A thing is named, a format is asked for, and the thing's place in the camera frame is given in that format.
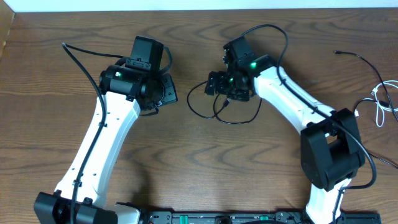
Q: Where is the white usb cable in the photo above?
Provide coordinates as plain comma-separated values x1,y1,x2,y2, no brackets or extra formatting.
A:
354,80,398,128

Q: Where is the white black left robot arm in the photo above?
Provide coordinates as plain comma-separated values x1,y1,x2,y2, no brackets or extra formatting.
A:
34,36,178,223

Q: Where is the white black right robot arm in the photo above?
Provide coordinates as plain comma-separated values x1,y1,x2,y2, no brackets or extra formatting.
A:
205,36,366,223

